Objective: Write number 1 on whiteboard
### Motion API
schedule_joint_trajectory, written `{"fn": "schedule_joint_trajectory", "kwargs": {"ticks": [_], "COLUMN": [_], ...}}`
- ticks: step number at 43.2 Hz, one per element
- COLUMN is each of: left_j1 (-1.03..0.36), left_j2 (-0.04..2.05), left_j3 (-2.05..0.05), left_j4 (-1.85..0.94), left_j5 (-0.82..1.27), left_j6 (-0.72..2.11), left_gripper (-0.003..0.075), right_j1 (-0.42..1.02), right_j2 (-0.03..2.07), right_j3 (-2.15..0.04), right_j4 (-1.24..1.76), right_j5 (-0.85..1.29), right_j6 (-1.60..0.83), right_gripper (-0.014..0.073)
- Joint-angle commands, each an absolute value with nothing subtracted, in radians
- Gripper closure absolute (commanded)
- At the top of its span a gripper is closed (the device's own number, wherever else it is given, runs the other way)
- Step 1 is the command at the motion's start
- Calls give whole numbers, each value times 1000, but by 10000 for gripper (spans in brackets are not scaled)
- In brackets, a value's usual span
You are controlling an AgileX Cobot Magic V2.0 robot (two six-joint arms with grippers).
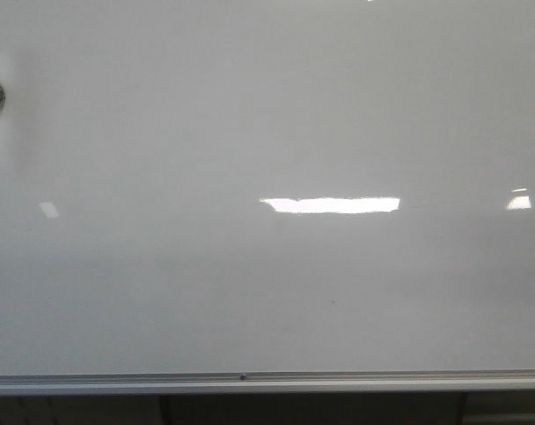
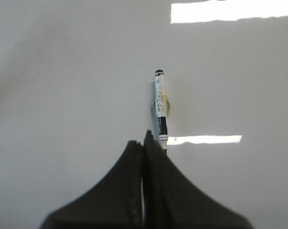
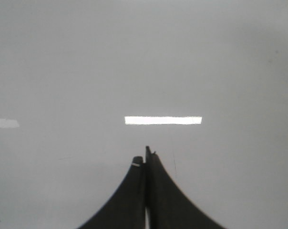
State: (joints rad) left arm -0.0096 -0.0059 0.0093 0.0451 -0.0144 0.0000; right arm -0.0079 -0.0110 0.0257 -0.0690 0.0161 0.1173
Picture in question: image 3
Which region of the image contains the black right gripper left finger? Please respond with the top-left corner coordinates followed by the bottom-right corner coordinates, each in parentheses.
top-left (79, 156), bottom-right (145, 229)

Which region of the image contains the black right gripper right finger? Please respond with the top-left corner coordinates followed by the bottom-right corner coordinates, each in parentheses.
top-left (145, 146), bottom-right (223, 229)

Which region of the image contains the white whiteboard with aluminium frame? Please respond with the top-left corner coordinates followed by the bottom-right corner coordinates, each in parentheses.
top-left (0, 0), bottom-right (288, 229)

